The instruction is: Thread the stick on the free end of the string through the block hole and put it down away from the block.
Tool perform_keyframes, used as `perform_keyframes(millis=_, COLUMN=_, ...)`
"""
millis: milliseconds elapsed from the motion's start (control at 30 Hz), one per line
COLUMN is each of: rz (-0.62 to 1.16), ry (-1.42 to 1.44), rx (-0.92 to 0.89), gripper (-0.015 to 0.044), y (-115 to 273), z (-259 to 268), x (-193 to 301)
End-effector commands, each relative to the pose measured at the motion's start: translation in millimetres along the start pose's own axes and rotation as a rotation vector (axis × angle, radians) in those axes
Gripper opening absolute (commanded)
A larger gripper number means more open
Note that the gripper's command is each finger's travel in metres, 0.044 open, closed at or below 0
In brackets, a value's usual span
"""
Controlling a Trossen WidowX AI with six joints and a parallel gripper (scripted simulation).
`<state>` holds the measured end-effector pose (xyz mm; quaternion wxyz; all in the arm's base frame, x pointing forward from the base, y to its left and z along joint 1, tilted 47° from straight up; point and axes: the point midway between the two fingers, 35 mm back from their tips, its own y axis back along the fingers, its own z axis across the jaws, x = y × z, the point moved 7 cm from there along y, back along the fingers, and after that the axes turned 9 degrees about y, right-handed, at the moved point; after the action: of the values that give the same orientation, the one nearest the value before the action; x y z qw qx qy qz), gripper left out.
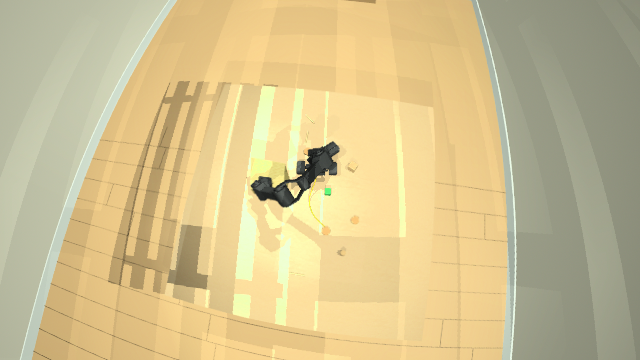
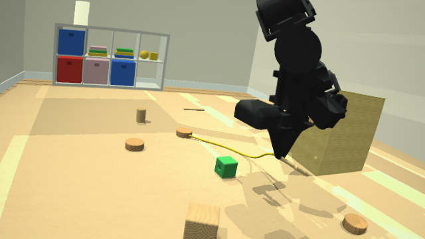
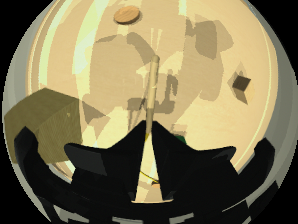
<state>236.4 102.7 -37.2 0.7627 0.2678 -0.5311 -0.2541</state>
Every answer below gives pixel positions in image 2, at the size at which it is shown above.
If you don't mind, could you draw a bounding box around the yellow string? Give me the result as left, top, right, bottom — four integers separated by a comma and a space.
189, 135, 310, 177

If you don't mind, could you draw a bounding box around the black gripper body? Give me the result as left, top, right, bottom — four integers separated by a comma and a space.
234, 66, 319, 130

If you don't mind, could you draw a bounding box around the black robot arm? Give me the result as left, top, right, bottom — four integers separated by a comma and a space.
256, 0, 348, 129

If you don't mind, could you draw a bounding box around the small wooden cylinder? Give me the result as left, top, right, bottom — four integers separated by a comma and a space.
136, 107, 146, 123

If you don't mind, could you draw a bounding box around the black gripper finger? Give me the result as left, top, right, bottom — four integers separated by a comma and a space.
268, 125, 297, 160
282, 120, 314, 158

